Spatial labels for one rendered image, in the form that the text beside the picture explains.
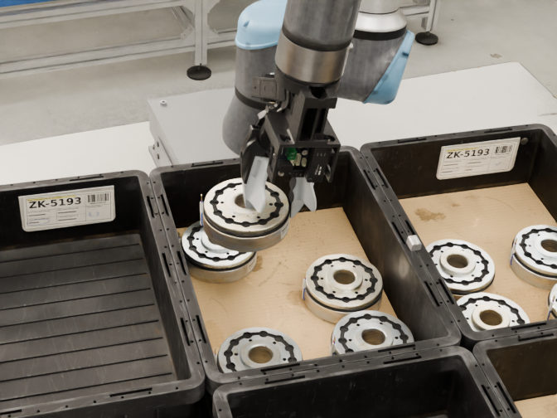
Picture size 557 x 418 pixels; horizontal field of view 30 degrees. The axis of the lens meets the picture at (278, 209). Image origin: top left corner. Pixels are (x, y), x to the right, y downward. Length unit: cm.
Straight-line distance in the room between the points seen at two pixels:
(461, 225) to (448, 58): 212
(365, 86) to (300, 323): 40
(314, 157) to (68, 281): 43
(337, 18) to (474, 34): 274
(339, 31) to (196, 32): 225
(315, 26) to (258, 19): 51
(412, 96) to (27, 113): 152
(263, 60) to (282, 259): 32
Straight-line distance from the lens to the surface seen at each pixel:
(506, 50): 372
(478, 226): 154
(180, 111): 176
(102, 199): 142
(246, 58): 158
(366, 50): 153
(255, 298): 137
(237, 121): 165
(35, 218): 143
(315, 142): 112
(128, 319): 135
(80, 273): 142
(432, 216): 154
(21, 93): 334
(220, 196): 124
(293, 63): 109
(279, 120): 115
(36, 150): 187
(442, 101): 204
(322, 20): 106
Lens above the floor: 178
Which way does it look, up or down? 39 degrees down
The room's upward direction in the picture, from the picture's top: 4 degrees clockwise
